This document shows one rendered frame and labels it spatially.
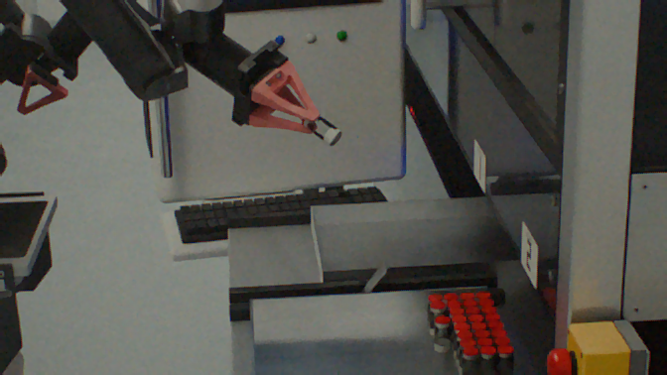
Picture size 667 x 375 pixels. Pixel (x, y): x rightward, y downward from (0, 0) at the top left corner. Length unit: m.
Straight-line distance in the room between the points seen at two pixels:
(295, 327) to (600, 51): 0.64
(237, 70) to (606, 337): 0.52
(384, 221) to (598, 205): 0.74
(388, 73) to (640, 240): 1.06
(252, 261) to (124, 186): 2.86
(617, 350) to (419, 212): 0.77
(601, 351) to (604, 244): 0.13
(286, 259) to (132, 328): 1.79
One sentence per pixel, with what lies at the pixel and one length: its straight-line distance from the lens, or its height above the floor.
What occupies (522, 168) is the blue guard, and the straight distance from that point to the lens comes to 1.70.
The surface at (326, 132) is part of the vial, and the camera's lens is 1.49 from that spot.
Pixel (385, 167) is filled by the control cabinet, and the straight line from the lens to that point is 2.51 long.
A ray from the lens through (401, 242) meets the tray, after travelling 2.06.
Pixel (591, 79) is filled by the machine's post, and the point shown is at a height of 1.32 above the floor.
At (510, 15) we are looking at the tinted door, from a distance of 1.78.
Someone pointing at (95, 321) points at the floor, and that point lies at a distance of 3.82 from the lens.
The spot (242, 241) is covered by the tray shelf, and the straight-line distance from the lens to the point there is 2.08.
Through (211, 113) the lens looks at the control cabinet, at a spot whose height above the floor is 0.98.
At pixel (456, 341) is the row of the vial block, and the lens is 1.70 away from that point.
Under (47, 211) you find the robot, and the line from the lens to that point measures 1.83.
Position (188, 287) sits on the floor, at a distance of 3.98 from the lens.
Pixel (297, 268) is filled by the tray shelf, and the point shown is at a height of 0.88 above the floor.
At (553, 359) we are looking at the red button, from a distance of 1.46.
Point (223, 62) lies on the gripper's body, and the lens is 1.53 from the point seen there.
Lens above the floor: 1.71
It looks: 22 degrees down
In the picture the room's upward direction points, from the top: 2 degrees counter-clockwise
